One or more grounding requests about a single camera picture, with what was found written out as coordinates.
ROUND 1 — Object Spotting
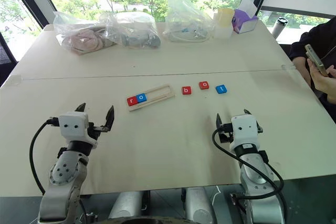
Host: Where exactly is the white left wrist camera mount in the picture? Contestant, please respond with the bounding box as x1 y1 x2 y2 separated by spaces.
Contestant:
58 111 99 149

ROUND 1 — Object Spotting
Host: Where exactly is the black mesh chair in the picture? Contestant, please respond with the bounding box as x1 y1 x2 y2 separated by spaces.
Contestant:
0 31 18 86

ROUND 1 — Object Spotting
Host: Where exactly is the gold smartphone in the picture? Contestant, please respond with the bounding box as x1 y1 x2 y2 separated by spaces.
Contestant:
304 44 330 77

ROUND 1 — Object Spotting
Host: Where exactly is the plastic bag with grey items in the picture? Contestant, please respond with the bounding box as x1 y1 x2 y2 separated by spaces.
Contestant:
106 11 162 50

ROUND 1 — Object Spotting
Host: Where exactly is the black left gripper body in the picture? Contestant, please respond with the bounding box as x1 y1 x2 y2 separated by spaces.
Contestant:
88 122 111 141

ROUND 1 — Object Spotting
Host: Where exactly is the wooden letter tray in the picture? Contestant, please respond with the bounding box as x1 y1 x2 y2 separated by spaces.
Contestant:
127 83 176 112

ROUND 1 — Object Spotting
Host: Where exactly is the translucent white plastic container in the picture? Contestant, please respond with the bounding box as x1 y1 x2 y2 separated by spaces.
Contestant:
213 13 234 39

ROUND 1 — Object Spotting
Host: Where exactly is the plastic bag with pink items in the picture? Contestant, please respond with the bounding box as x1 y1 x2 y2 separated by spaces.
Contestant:
52 10 118 57

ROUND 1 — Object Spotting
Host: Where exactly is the person in dark jacket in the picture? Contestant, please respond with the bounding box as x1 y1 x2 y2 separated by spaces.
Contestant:
288 15 336 125

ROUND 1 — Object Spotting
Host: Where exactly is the purple tissue box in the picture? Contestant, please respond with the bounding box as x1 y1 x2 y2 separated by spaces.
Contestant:
232 0 259 35

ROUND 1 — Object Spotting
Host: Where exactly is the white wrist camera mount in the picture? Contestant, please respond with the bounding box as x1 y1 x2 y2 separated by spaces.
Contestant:
58 111 99 149
230 114 259 152

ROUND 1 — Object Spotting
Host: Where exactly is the steel tumbler with black lid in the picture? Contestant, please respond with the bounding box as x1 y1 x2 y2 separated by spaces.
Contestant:
271 17 289 40

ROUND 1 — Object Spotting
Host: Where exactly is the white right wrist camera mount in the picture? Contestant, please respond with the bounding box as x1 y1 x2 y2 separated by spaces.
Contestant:
230 114 259 152

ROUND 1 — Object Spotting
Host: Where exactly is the person's bare hand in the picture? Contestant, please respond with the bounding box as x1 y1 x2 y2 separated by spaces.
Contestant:
307 58 336 96

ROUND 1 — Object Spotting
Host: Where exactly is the silver robot leg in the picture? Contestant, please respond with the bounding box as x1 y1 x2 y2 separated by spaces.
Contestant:
108 190 145 220
184 187 217 224

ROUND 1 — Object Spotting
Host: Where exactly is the tall plastic bag with cable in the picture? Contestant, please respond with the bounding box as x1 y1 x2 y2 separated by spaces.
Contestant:
163 0 217 44

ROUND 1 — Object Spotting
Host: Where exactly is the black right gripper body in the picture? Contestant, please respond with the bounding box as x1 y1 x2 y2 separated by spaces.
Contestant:
217 122 264 144

